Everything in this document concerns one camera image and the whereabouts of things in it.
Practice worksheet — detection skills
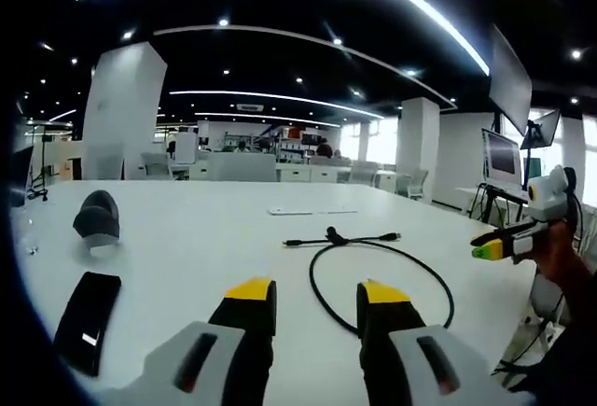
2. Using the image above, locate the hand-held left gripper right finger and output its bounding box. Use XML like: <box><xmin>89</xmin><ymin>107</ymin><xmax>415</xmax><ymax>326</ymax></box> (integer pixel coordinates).
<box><xmin>356</xmin><ymin>278</ymin><xmax>486</xmax><ymax>406</ymax></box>

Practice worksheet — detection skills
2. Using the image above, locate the black charging cable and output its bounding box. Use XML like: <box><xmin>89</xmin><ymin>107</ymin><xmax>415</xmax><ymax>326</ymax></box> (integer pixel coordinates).
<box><xmin>283</xmin><ymin>226</ymin><xmax>455</xmax><ymax>334</ymax></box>

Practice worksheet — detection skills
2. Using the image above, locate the person's dark clothing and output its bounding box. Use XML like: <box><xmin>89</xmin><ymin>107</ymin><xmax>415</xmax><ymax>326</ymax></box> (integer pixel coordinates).
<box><xmin>535</xmin><ymin>321</ymin><xmax>597</xmax><ymax>406</ymax></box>

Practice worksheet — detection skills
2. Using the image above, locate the black rectangular device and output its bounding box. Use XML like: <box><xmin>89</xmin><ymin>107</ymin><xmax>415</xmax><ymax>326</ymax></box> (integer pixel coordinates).
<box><xmin>52</xmin><ymin>271</ymin><xmax>123</xmax><ymax>378</ymax></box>

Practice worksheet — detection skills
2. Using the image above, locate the white desk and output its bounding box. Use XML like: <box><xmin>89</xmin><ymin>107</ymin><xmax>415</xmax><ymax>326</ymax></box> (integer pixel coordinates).
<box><xmin>11</xmin><ymin>179</ymin><xmax>537</xmax><ymax>406</ymax></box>

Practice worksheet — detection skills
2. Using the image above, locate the person's right hand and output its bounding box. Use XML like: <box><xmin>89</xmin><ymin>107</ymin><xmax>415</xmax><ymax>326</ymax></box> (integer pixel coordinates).
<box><xmin>531</xmin><ymin>217</ymin><xmax>591</xmax><ymax>288</ymax></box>

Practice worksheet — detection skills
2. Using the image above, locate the white pillar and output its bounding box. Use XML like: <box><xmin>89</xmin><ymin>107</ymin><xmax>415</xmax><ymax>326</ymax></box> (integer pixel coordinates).
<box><xmin>81</xmin><ymin>41</ymin><xmax>168</xmax><ymax>181</ymax></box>
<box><xmin>395</xmin><ymin>96</ymin><xmax>442</xmax><ymax>192</ymax></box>

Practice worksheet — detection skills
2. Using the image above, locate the tilted monitor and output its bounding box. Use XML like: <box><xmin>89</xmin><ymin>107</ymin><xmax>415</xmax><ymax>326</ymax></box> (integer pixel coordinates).
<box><xmin>520</xmin><ymin>108</ymin><xmax>562</xmax><ymax>151</ymax></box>

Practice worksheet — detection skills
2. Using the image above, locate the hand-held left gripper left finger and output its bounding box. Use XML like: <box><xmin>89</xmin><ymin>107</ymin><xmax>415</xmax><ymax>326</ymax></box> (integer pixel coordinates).
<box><xmin>139</xmin><ymin>276</ymin><xmax>278</xmax><ymax>406</ymax></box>

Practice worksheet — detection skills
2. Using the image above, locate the monitor on stand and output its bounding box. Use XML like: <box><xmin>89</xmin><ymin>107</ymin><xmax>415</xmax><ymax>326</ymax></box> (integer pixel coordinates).
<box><xmin>480</xmin><ymin>127</ymin><xmax>522</xmax><ymax>189</ymax></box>

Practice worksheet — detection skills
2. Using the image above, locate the black Velcro strap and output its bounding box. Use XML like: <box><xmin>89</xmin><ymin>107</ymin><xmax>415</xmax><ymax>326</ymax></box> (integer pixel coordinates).
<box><xmin>325</xmin><ymin>225</ymin><xmax>350</xmax><ymax>247</ymax></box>

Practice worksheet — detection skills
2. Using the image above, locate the dark grey curved object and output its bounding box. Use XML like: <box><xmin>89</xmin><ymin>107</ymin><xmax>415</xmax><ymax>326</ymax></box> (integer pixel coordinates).
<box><xmin>72</xmin><ymin>189</ymin><xmax>122</xmax><ymax>259</ymax></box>

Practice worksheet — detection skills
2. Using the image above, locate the white office partition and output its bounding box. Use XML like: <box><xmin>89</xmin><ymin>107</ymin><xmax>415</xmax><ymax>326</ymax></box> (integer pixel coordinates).
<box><xmin>207</xmin><ymin>151</ymin><xmax>277</xmax><ymax>182</ymax></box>

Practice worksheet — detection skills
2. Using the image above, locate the long ceiling light strip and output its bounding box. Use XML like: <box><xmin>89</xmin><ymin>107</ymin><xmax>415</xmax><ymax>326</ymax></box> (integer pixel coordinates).
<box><xmin>74</xmin><ymin>0</ymin><xmax>491</xmax><ymax>76</ymax></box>

